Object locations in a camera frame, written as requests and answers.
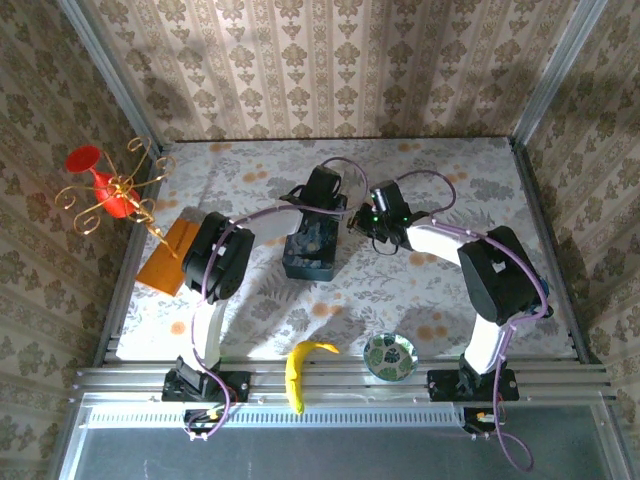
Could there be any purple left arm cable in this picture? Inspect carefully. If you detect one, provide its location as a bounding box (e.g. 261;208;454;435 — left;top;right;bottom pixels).
189;157;370;442

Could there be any red vase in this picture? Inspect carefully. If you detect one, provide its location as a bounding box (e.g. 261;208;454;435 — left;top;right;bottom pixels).
65;144;141;220

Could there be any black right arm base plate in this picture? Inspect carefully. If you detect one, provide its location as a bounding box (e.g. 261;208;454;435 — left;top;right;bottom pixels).
426;368;520;403

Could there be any black connector bracket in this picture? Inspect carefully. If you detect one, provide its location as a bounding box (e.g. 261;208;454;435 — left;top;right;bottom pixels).
462;407;502;436
182;408;227;436

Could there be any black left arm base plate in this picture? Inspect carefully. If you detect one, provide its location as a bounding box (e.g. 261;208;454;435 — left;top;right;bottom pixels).
160;369;251;404

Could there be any floral patterned tablecloth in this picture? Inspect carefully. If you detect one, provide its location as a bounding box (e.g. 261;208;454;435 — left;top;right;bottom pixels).
117;137;576;362

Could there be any aluminium frame post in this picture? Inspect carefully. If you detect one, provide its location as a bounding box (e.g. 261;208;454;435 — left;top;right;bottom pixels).
58;0;164;157
509;0;600;146

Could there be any yellow banana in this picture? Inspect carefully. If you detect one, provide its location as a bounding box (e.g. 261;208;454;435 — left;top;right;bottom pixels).
284;340;341;416

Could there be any blue round object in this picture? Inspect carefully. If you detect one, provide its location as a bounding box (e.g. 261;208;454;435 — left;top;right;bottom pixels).
535;277;552;314

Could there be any aluminium mounting rail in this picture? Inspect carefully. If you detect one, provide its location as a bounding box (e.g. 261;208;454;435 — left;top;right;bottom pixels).
74;364;614;402

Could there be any orange wooden board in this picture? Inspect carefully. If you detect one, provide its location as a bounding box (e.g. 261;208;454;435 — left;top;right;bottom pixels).
135;219;202;298

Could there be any leaf pattern bowl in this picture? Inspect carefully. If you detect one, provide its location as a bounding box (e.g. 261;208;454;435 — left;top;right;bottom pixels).
362;332;419;382

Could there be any starry night print box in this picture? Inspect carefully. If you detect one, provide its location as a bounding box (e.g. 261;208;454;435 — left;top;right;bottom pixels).
281;192;350;282

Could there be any gold wire stand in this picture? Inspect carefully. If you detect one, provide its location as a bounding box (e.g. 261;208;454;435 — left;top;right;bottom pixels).
54;136;180;260

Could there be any white slotted cable duct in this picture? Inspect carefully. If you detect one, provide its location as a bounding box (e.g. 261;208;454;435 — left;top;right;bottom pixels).
82;403;464;430

